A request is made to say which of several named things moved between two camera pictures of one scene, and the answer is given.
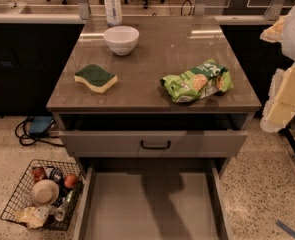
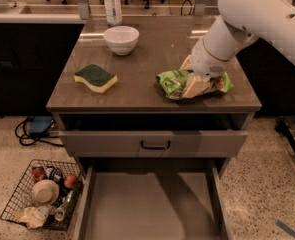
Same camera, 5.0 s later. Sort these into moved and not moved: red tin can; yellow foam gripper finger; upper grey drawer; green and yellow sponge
Moved: yellow foam gripper finger
Not moved: upper grey drawer; green and yellow sponge; red tin can
